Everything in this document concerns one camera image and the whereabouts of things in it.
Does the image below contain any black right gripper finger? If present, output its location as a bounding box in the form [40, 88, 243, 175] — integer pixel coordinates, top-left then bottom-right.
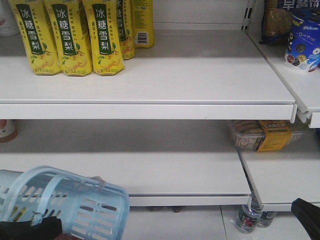
[291, 198, 320, 240]

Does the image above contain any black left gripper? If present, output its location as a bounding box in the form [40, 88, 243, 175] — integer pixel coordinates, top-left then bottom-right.
[0, 216, 63, 240]

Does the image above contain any light blue plastic basket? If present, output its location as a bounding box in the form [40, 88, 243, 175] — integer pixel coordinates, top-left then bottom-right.
[0, 166, 130, 240]

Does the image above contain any coca cola bottle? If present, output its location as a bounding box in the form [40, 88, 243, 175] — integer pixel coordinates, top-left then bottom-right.
[55, 233, 77, 240]

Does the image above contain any water bottle green label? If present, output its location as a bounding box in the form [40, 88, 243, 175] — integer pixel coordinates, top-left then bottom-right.
[235, 197, 263, 234]

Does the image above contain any clear biscuit box yellow label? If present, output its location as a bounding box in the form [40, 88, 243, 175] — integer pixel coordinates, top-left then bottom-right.
[229, 120, 307, 152]

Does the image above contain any white store shelving unit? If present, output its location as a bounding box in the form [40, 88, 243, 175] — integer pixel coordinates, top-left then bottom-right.
[0, 0, 320, 240]

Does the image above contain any blue oreo cup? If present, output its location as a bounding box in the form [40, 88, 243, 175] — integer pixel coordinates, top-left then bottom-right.
[284, 7, 320, 73]

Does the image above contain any yellow pear drink bottle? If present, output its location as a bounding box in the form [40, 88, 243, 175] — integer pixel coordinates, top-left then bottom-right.
[44, 0, 93, 77]
[82, 0, 125, 76]
[8, 0, 61, 76]

